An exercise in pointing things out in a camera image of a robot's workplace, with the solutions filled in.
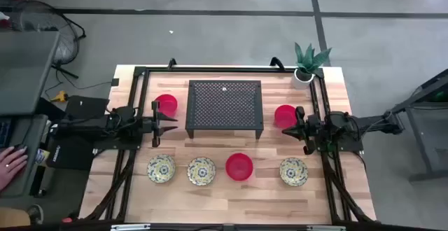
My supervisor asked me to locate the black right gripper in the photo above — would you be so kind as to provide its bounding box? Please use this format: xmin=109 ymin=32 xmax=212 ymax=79
xmin=281 ymin=106 xmax=321 ymax=156

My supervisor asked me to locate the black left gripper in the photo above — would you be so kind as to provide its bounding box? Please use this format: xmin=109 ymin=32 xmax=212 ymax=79
xmin=141 ymin=100 xmax=179 ymax=148

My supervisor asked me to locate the red plastic mini bowl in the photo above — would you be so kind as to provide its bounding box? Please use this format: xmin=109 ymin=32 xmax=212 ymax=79
xmin=225 ymin=152 xmax=254 ymax=182
xmin=153 ymin=93 xmax=179 ymax=117
xmin=274 ymin=104 xmax=298 ymax=130

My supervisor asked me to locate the yellow patterned mini bowl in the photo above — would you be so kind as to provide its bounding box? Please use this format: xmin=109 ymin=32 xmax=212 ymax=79
xmin=146 ymin=153 xmax=176 ymax=184
xmin=279 ymin=157 xmax=309 ymax=188
xmin=186 ymin=156 xmax=217 ymax=187

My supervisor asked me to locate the snake plant in white pot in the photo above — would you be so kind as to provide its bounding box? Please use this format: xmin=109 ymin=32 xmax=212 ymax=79
xmin=290 ymin=41 xmax=333 ymax=90

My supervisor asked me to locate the black perforated metal rack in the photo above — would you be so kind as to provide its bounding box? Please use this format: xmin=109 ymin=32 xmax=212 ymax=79
xmin=184 ymin=79 xmax=265 ymax=140

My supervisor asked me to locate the black computer case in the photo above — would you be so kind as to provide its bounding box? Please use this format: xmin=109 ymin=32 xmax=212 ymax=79
xmin=47 ymin=138 xmax=95 ymax=171

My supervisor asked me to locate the yellow plug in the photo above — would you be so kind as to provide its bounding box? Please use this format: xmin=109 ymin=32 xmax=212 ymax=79
xmin=50 ymin=90 xmax=69 ymax=103

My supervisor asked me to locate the black floor fan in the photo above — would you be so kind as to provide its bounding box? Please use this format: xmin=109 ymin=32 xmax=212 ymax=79
xmin=10 ymin=0 xmax=87 ymax=80

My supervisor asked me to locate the yellow white card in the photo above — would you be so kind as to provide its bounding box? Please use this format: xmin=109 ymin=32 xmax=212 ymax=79
xmin=34 ymin=148 xmax=50 ymax=165

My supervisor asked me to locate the grey desk tray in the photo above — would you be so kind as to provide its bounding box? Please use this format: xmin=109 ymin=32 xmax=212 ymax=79
xmin=0 ymin=114 xmax=50 ymax=199

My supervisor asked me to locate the grey metal side table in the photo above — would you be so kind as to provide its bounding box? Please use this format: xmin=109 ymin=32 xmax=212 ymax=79
xmin=384 ymin=68 xmax=448 ymax=183

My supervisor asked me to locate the grey desk top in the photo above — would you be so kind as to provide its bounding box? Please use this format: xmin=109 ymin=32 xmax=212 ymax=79
xmin=0 ymin=31 xmax=60 ymax=116

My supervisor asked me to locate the person's dark shoe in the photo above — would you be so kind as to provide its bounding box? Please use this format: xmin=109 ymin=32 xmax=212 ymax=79
xmin=27 ymin=204 xmax=45 ymax=225

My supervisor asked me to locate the person's hand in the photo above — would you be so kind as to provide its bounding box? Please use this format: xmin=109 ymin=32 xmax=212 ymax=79
xmin=0 ymin=146 xmax=29 ymax=192

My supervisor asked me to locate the black keyboard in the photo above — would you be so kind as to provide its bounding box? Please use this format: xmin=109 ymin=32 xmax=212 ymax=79
xmin=0 ymin=118 xmax=15 ymax=150

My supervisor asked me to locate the person's leg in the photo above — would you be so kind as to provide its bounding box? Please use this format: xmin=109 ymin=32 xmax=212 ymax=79
xmin=0 ymin=208 xmax=32 ymax=229

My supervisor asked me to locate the black aluminium table frame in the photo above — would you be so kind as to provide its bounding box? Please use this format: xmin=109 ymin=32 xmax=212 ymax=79
xmin=78 ymin=65 xmax=377 ymax=225

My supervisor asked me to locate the silver edge bracket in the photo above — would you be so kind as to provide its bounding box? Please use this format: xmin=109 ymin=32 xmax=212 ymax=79
xmin=306 ymin=225 xmax=347 ymax=231
xmin=111 ymin=223 xmax=151 ymax=231

